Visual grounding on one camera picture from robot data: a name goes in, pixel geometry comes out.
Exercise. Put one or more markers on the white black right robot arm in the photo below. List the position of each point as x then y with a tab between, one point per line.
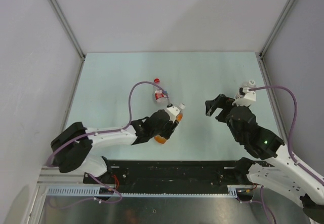
292	178

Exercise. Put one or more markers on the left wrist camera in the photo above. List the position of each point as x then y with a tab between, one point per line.
173	112

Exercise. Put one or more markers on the clear red label water bottle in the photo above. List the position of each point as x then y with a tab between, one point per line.
160	94

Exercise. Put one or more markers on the aluminium frame post right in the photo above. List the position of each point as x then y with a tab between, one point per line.
287	9

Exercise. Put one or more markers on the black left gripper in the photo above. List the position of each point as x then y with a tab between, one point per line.
170	126

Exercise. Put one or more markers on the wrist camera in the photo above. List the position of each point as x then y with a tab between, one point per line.
245	102
173	112

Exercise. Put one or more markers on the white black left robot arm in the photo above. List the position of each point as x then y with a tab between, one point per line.
77	147

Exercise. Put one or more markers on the small white bottle cap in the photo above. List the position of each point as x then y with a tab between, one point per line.
182	106

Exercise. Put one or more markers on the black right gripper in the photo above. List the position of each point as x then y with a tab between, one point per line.
220	101

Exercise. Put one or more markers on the white green fruit tea bottle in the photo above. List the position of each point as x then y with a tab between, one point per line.
246	86

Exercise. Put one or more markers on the aluminium frame post left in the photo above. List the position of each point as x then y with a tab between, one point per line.
66	27

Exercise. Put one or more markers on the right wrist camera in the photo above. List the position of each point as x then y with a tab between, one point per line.
245	102

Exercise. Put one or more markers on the aluminium frame post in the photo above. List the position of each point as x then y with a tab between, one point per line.
287	9
66	27

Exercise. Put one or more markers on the orange label tea bottle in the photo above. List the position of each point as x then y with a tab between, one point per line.
158	138

